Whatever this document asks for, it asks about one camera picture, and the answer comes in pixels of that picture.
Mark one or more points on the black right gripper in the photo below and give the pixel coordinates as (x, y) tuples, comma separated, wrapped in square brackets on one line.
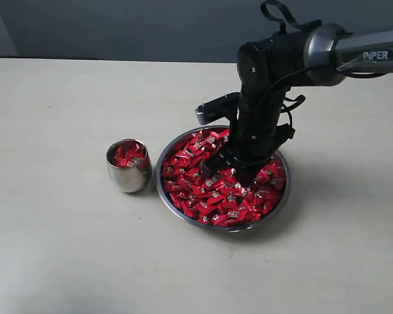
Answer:
[(253, 137)]

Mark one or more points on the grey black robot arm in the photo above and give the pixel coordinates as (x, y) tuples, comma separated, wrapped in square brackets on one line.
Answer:
[(320, 56)]

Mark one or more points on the steel bowl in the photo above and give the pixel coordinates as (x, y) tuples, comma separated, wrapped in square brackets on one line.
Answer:
[(170, 202)]

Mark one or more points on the pile of red wrapped candies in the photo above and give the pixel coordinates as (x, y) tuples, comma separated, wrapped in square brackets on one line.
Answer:
[(209, 196)]

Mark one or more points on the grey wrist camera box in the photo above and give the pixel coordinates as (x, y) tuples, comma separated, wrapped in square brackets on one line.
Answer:
[(223, 107)]

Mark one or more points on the stainless steel cup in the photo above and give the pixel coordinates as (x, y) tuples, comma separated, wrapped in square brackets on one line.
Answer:
[(130, 180)]

